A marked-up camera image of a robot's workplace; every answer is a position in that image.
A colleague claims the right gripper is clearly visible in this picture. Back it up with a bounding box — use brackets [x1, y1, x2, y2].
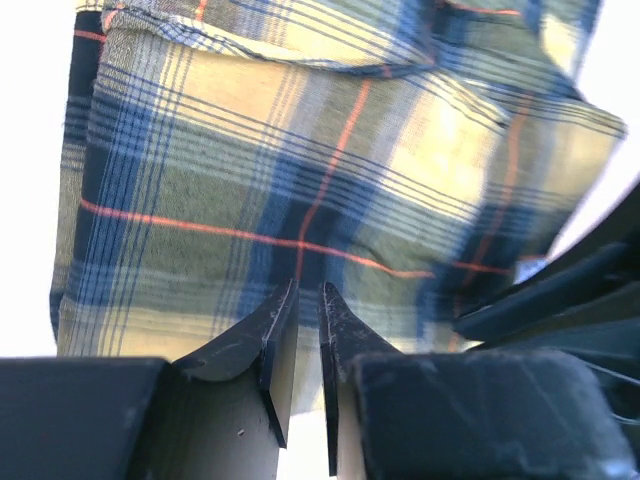
[455, 189, 639, 395]

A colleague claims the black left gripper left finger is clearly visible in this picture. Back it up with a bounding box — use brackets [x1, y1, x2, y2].
[173, 280, 299, 448]

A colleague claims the yellow plaid long sleeve shirt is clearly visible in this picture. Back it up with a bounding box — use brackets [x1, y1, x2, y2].
[50, 1, 625, 412]

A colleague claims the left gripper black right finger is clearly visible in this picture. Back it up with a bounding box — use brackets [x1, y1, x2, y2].
[318, 282, 399, 476]

